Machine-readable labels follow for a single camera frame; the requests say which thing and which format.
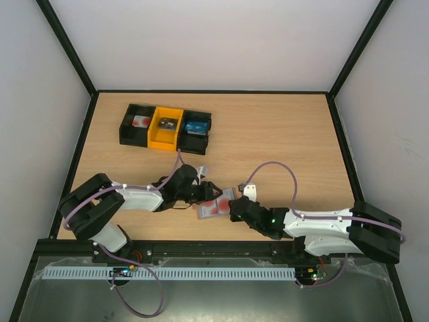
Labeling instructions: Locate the black stripe back card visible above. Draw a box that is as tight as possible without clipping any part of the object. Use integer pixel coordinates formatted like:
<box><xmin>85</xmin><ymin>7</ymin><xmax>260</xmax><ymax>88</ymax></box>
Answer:
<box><xmin>158</xmin><ymin>117</ymin><xmax>178</xmax><ymax>131</ymax></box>

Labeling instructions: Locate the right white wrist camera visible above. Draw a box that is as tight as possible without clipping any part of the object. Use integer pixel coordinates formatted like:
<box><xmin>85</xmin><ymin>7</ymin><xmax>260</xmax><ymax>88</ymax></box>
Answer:
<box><xmin>238</xmin><ymin>182</ymin><xmax>257</xmax><ymax>202</ymax></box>

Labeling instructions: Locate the black bin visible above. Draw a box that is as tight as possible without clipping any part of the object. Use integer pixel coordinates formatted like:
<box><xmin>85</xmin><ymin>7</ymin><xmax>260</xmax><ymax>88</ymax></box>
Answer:
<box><xmin>119</xmin><ymin>104</ymin><xmax>156</xmax><ymax>148</ymax></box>
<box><xmin>177</xmin><ymin>110</ymin><xmax>212</xmax><ymax>155</ymax></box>

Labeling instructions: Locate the right black bin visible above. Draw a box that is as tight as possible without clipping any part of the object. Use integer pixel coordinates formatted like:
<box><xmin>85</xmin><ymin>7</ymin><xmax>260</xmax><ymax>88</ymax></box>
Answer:
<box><xmin>177</xmin><ymin>110</ymin><xmax>212</xmax><ymax>155</ymax></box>

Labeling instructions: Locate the blue VIP card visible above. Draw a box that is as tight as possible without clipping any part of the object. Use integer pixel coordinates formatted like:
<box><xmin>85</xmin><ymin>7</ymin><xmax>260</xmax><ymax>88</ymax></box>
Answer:
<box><xmin>184</xmin><ymin>121</ymin><xmax>208</xmax><ymax>136</ymax></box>

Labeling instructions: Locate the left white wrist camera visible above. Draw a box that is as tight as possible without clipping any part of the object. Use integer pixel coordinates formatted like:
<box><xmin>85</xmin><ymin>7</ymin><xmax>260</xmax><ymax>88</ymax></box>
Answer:
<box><xmin>196</xmin><ymin>166</ymin><xmax>208</xmax><ymax>182</ymax></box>

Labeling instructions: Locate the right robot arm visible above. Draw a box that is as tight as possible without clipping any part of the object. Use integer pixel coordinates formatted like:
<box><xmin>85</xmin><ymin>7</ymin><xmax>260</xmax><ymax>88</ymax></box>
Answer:
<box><xmin>229</xmin><ymin>196</ymin><xmax>403</xmax><ymax>264</ymax></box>

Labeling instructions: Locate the black aluminium frame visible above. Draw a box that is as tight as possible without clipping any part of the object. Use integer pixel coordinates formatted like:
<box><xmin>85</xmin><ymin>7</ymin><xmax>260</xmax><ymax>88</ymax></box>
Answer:
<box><xmin>9</xmin><ymin>1</ymin><xmax>392</xmax><ymax>321</ymax></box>

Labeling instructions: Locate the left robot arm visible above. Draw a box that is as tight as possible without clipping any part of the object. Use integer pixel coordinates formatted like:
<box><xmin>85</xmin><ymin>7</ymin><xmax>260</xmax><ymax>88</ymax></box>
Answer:
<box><xmin>58</xmin><ymin>164</ymin><xmax>223</xmax><ymax>253</ymax></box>

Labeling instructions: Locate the light blue cable duct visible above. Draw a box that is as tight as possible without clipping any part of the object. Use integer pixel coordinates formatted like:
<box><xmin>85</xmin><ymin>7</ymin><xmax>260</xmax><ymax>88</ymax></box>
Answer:
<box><xmin>42</xmin><ymin>266</ymin><xmax>296</xmax><ymax>281</ymax></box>

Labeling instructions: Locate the metal front plate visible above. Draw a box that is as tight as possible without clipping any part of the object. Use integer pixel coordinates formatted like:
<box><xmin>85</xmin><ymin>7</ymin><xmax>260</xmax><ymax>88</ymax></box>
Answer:
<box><xmin>19</xmin><ymin>257</ymin><xmax>402</xmax><ymax>321</ymax></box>

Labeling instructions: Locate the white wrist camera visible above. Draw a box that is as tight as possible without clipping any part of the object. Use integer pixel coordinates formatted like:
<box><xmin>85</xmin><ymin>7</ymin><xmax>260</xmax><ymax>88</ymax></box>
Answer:
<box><xmin>238</xmin><ymin>182</ymin><xmax>257</xmax><ymax>202</ymax></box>
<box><xmin>196</xmin><ymin>166</ymin><xmax>208</xmax><ymax>182</ymax></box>

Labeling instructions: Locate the yellow bin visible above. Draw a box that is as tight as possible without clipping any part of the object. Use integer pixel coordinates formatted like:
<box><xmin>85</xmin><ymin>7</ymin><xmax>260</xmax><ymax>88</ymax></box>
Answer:
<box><xmin>147</xmin><ymin>106</ymin><xmax>184</xmax><ymax>151</ymax></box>

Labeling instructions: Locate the white red holder card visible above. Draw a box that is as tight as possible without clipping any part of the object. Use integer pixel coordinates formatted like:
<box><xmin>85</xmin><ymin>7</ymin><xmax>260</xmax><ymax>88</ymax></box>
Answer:
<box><xmin>198</xmin><ymin>200</ymin><xmax>220</xmax><ymax>219</ymax></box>

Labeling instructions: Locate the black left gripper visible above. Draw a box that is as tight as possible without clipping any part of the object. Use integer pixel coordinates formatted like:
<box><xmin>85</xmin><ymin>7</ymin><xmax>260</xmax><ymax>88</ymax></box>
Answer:
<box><xmin>177</xmin><ymin>181</ymin><xmax>223</xmax><ymax>205</ymax></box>

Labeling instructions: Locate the left black bin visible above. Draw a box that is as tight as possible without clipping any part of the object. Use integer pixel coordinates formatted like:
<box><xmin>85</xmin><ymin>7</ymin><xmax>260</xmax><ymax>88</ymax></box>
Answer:
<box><xmin>119</xmin><ymin>104</ymin><xmax>156</xmax><ymax>148</ymax></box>

